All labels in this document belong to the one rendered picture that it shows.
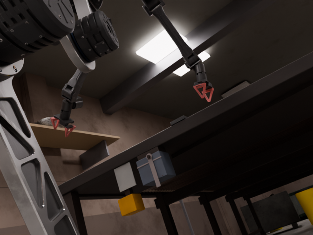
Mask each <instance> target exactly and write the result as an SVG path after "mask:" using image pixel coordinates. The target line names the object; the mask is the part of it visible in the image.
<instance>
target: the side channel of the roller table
mask: <svg viewBox="0 0 313 235"><path fill-rule="evenodd" d="M157 193H159V192H141V193H139V194H141V197H142V198H156V194H157ZM164 193H165V194H168V193H170V192H164ZM200 193H201V192H199V193H196V194H194V195H191V196H200V195H199V194H200ZM123 197H126V195H125V194H79V198H80V200H99V199H121V198H123Z"/></svg>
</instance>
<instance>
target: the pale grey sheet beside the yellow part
mask: <svg viewBox="0 0 313 235"><path fill-rule="evenodd" d="M114 172H115V175H116V180H117V183H118V187H119V190H120V192H122V191H124V190H126V189H129V188H131V187H133V186H135V185H136V181H135V177H134V175H133V171H132V168H131V165H130V162H128V163H126V164H124V165H122V166H120V167H118V168H116V169H114Z"/></svg>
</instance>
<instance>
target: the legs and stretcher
mask: <svg viewBox="0 0 313 235"><path fill-rule="evenodd" d="M164 195H165V193H164V192H159V193H157V194H156V199H157V202H158V204H159V208H160V211H161V214H162V217H163V221H164V223H165V226H166V229H167V233H168V235H178V232H177V228H176V226H175V223H174V220H173V217H172V214H171V211H170V207H169V205H165V202H164V199H163V196H164ZM199 195H200V198H201V200H202V203H203V206H204V208H205V211H206V214H207V216H208V219H209V221H210V224H211V227H212V230H213V232H214V235H222V233H221V231H220V228H219V226H218V223H217V220H216V218H215V215H214V212H213V210H212V208H211V205H210V202H208V201H207V199H206V196H205V195H206V192H202V193H200V194H199ZM226 196H227V199H228V201H229V204H230V206H231V208H232V211H233V213H234V215H235V218H236V220H237V223H238V225H239V228H240V230H241V233H242V235H255V234H257V233H258V232H260V233H261V235H266V234H265V231H264V229H263V227H262V225H261V222H260V220H259V218H258V215H257V213H256V211H255V209H254V206H253V204H252V202H251V199H249V197H248V195H245V196H244V197H245V199H246V201H247V204H248V206H249V208H250V211H251V213H252V215H253V218H254V220H255V222H256V224H257V226H258V229H257V230H255V231H253V232H251V233H249V234H248V233H247V231H246V228H245V226H244V223H243V221H242V218H241V216H240V214H239V211H238V209H237V206H236V204H235V202H234V200H233V199H232V197H231V193H230V194H227V195H226Z"/></svg>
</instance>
